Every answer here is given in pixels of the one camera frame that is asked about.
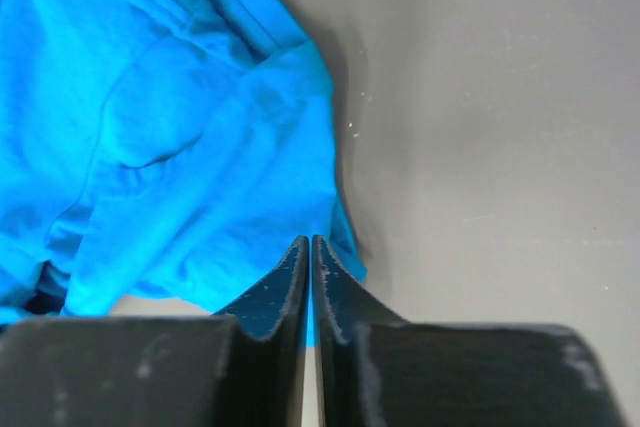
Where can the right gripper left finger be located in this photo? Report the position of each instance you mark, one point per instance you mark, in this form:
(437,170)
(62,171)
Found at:
(240,367)

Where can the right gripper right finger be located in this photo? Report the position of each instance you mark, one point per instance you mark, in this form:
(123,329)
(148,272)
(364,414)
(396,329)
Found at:
(375,368)

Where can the blue t-shirt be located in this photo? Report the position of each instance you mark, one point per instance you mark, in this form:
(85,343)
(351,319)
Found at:
(159,149)

